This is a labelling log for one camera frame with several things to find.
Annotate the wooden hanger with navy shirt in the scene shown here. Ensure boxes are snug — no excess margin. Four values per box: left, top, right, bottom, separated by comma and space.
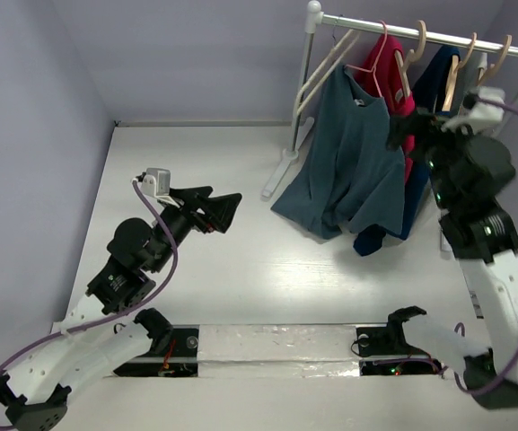
442, 32, 478, 112

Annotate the navy blue t-shirt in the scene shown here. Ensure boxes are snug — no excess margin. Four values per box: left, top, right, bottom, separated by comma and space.
353, 45, 461, 256

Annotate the pale grey-green t-shirt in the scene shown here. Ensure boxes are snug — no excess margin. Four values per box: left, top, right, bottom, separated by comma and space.
451, 51, 487, 115

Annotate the magenta red t-shirt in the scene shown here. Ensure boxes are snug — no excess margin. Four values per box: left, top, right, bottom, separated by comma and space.
353, 34, 417, 185

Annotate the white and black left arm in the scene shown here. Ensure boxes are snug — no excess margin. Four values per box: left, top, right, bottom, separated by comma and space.
0, 179, 242, 430

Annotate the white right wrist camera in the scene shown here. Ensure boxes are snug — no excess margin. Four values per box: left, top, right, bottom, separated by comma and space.
441, 86, 505, 135

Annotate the teal blue t-shirt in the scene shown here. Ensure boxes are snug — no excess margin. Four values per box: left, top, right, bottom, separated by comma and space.
271, 65, 405, 240

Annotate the pink wire hanger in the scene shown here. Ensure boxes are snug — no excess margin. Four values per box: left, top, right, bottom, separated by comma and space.
346, 20, 388, 98

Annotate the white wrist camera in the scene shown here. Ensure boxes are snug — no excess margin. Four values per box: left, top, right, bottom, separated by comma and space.
131, 168, 183, 207
441, 86, 505, 135

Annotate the cream plastic hanger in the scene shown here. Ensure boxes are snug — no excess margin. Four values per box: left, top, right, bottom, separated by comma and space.
294, 30, 361, 119

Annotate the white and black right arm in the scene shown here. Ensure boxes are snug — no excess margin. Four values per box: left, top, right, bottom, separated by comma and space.
384, 109, 518, 410

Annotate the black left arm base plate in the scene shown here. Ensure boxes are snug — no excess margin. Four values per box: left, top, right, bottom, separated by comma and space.
113, 326, 199, 378

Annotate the wooden hanger with red shirt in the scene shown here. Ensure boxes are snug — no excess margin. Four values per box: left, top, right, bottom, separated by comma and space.
394, 20, 427, 102

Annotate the wooden hanger with grey shirt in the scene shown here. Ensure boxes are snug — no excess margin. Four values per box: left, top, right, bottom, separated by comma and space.
473, 33, 513, 91

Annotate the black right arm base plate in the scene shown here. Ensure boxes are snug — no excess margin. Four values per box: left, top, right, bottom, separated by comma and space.
350, 305, 443, 375

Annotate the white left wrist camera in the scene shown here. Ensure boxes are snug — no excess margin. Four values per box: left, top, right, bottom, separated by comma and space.
131, 168, 183, 207

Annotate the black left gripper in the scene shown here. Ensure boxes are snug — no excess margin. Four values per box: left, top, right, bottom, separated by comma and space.
150, 186, 242, 272

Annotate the white clothes rack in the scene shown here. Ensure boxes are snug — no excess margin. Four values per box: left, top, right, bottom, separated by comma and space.
261, 1, 518, 198

